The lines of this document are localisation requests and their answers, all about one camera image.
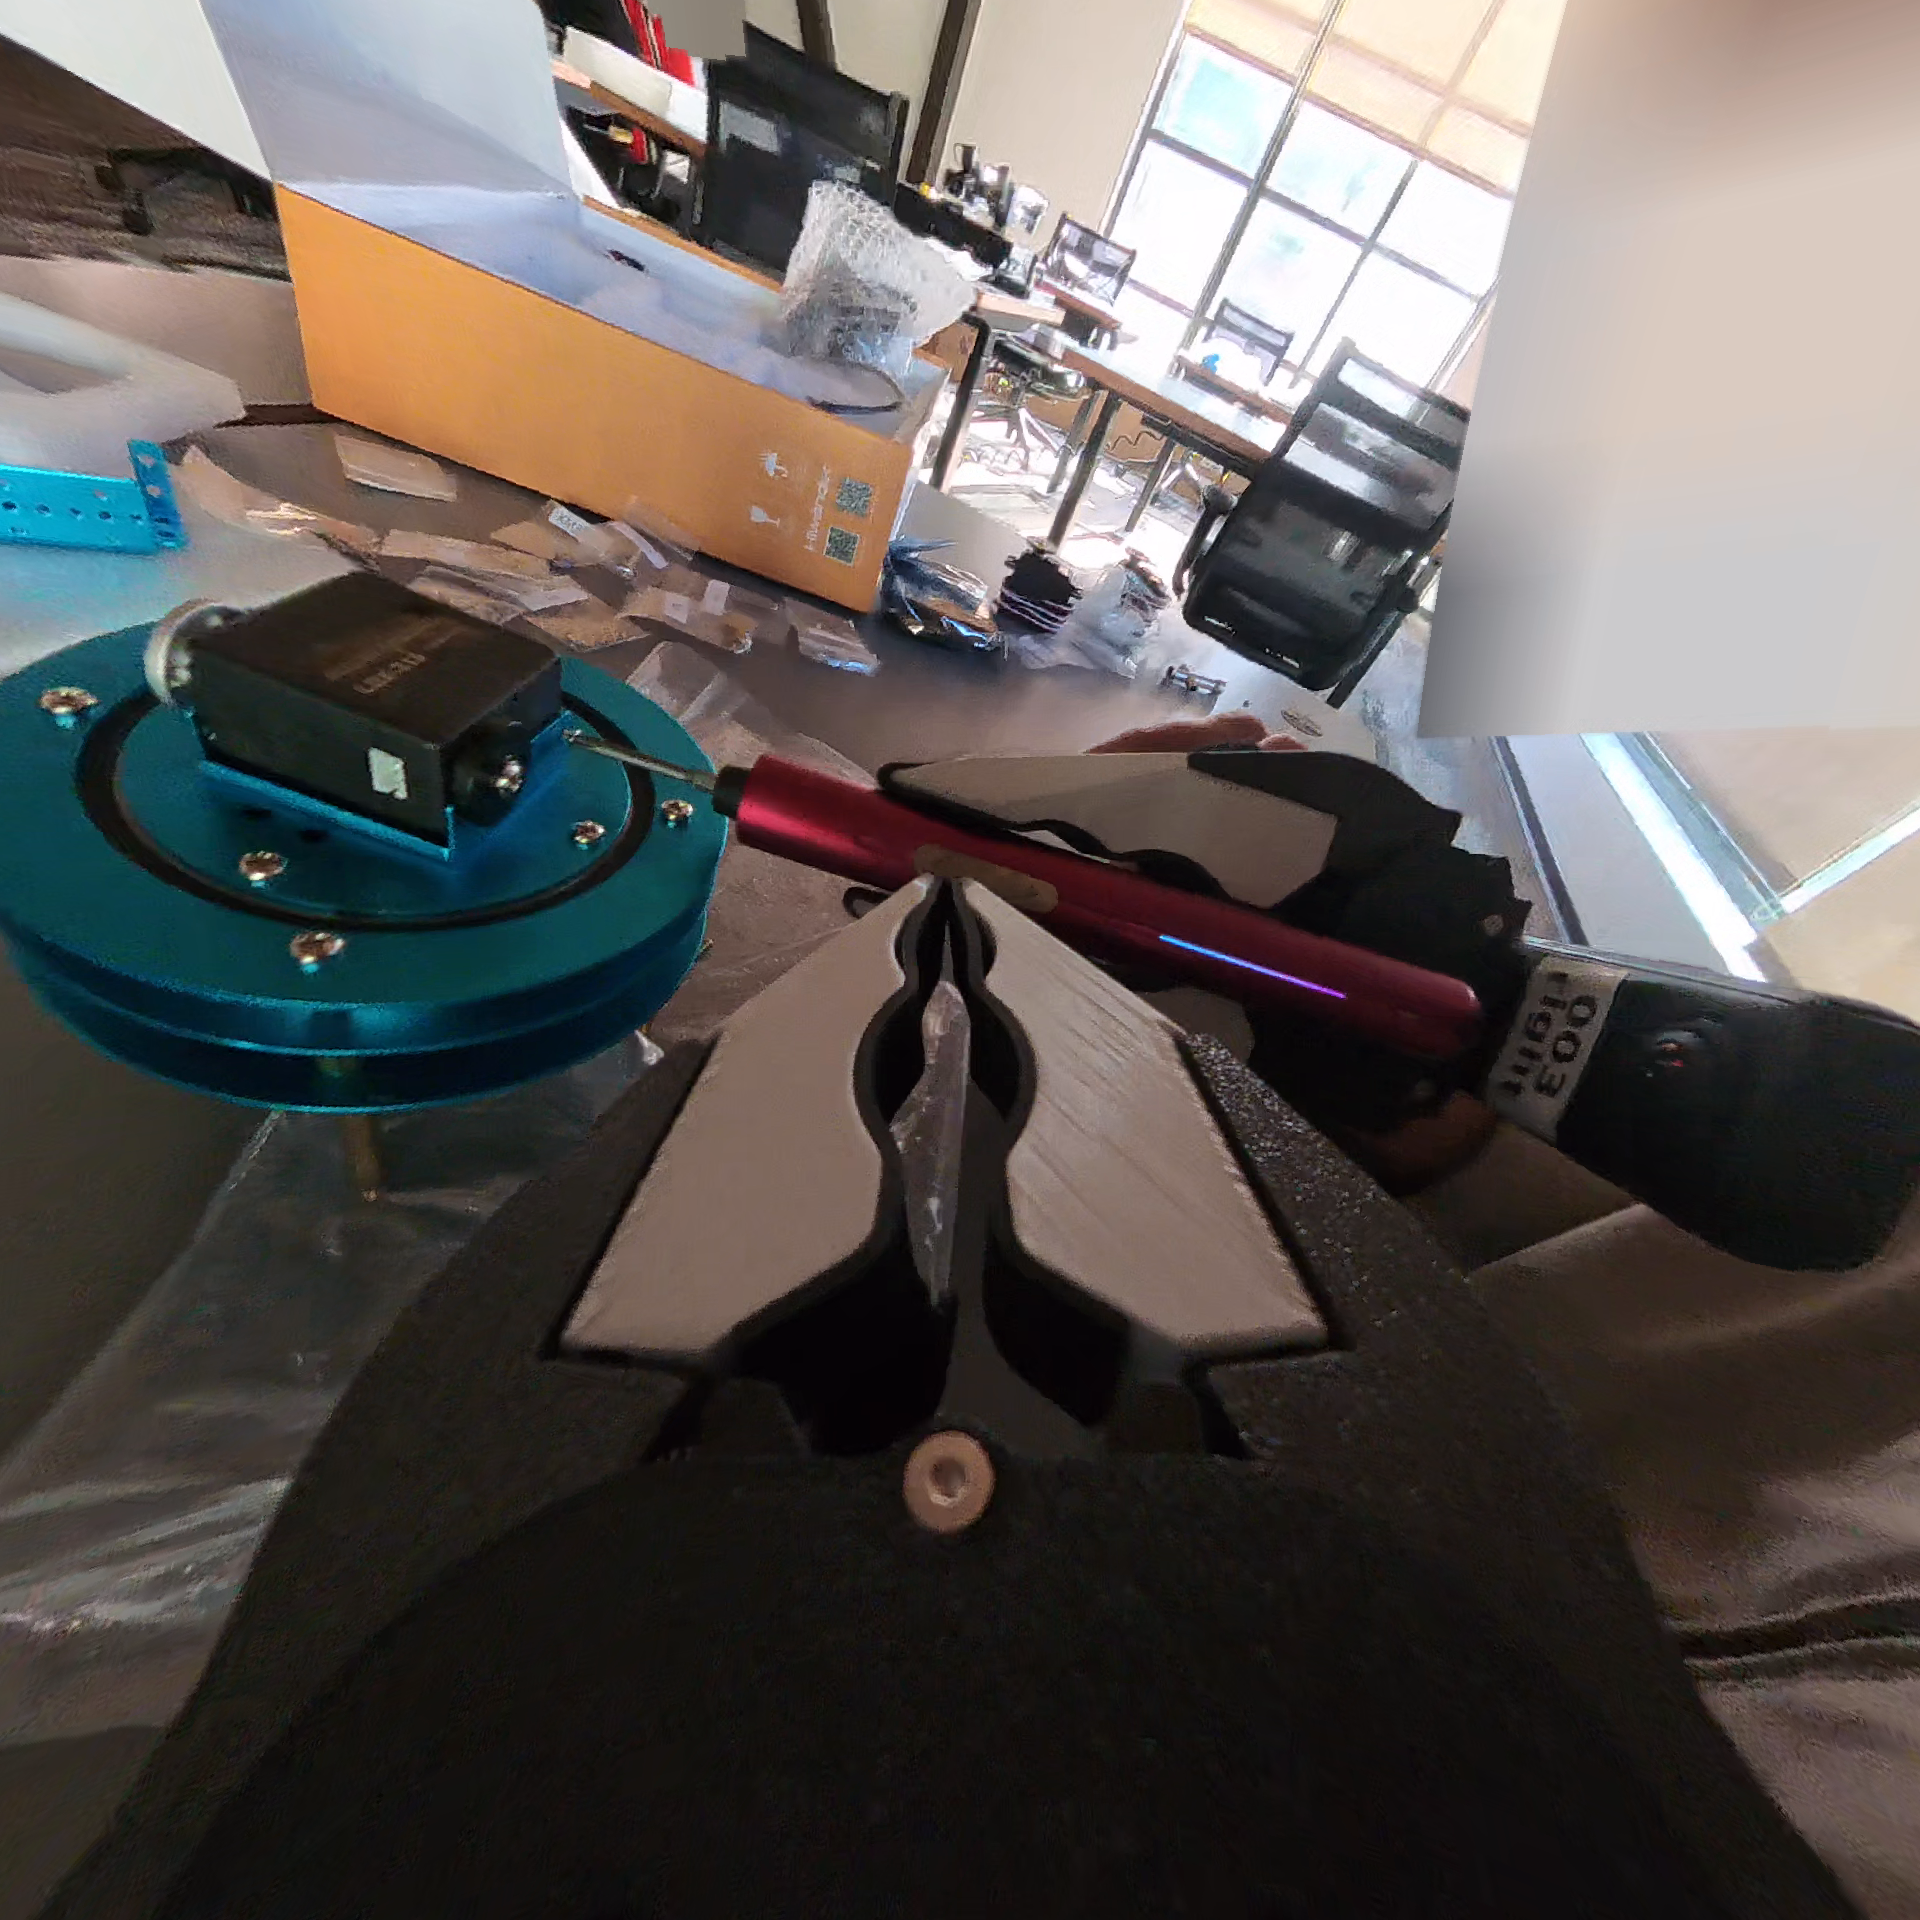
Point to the person's right hand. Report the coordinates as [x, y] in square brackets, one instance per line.
[1183, 734]

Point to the dark foil parts bag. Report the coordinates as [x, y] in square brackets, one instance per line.
[941, 600]

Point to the white foam block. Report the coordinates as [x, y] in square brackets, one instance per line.
[121, 404]

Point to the bubble wrap bundle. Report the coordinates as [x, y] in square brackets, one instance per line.
[870, 269]

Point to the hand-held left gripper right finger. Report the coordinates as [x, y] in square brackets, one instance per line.
[1154, 1184]

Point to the red electric screwdriver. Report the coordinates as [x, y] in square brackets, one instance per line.
[810, 804]

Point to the grey desk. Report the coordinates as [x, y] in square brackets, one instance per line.
[75, 1200]

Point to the small clear plastic packet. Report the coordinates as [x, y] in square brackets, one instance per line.
[931, 1140]

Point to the large clear plastic bag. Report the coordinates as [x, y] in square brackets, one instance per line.
[223, 1350]

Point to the black computer monitor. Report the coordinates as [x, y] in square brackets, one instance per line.
[795, 164]

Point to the black office chair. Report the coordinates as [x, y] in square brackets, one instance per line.
[1303, 540]

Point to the loose metal bolts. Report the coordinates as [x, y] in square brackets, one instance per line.
[1194, 683]

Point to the blue round turntable base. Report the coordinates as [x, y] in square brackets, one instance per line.
[450, 974]

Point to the orange cardboard box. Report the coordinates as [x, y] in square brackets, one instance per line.
[524, 376]

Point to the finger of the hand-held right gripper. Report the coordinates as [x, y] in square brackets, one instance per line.
[990, 873]
[1110, 804]

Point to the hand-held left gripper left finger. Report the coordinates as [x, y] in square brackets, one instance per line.
[748, 1170]

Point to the pile of small screw packets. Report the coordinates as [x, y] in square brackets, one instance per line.
[630, 600]

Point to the blue long U bracket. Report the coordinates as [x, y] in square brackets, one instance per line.
[75, 509]

